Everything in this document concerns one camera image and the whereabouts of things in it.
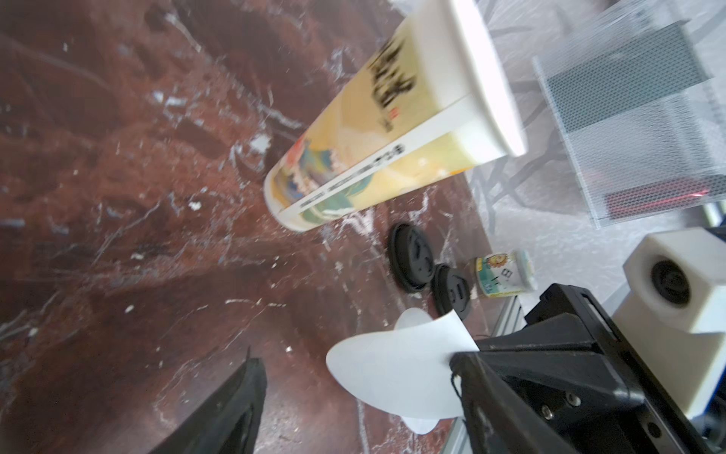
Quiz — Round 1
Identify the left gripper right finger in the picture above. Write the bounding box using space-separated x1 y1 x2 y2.
450 353 565 453

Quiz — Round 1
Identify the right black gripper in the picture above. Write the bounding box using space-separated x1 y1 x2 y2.
478 284 725 453

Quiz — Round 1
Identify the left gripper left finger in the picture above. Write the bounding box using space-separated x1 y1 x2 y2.
153 351 268 454

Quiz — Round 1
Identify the black cup lid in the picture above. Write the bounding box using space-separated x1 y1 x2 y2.
431 264 471 321
388 222 435 293

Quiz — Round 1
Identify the milk tea paper cup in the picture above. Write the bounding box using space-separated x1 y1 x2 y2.
264 1 527 232

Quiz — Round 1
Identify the white mesh wall basket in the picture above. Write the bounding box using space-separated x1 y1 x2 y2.
533 1 725 228

